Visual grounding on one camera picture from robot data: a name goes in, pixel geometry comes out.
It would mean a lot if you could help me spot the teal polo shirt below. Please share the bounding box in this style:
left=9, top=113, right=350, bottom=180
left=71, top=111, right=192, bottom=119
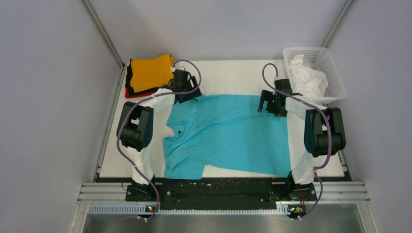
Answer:
left=163, top=95, right=291, bottom=180

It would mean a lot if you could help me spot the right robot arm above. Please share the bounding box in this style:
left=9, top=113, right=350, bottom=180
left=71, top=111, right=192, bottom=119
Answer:
left=257, top=79, right=346, bottom=200

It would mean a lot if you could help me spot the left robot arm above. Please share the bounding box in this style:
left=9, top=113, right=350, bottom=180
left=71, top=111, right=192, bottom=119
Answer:
left=116, top=69, right=202, bottom=201

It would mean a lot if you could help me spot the orange folded shirt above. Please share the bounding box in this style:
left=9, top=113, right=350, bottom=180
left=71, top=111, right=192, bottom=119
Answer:
left=130, top=53, right=175, bottom=94

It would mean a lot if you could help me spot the white crumpled shirt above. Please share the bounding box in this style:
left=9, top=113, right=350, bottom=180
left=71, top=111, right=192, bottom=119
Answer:
left=289, top=54, right=328, bottom=98

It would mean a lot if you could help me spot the red folded shirt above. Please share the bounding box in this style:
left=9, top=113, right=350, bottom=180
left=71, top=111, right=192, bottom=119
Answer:
left=124, top=88, right=158, bottom=99

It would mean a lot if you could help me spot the white plastic basket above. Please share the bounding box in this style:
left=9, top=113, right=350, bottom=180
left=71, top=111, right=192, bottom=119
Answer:
left=283, top=47, right=347, bottom=104

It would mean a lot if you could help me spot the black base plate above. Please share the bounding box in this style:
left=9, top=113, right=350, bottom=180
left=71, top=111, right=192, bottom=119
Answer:
left=125, top=178, right=317, bottom=210

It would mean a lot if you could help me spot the white cable duct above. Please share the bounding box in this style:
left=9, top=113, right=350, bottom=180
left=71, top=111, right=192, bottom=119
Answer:
left=88, top=204, right=290, bottom=215

